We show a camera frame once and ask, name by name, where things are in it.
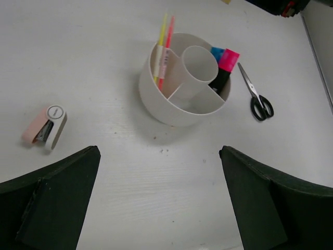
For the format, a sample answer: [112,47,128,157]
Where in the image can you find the black handled scissors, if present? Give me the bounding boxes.
[237,63,274,122]

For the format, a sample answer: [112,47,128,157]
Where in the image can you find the pink black highlighter marker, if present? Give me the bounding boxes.
[209,48,240,95]

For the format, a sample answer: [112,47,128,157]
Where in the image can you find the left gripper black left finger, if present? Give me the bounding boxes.
[1,146,101,249]

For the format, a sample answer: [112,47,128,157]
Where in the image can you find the pink thin highlighter pen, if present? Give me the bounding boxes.
[158,16,175,91]

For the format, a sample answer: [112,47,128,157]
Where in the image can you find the white round divided container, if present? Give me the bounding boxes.
[138,33,231,127]

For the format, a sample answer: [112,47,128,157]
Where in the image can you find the aluminium rail on right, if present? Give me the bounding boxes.
[301,14,332,113]

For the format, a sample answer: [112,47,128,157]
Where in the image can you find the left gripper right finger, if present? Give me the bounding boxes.
[219,146,332,249]

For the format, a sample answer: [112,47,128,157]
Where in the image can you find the tan eraser block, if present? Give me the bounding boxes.
[221,0,232,4]

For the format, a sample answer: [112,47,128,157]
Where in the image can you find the blue black highlighter marker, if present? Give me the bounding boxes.
[210,46,225,63]

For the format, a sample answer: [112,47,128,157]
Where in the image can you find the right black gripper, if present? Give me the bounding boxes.
[246,0,310,18]

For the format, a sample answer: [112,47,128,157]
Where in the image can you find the yellow thin highlighter pen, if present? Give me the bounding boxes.
[152,12,168,83]

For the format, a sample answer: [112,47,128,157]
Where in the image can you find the pink white mini stapler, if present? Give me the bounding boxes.
[21,105,68,151]

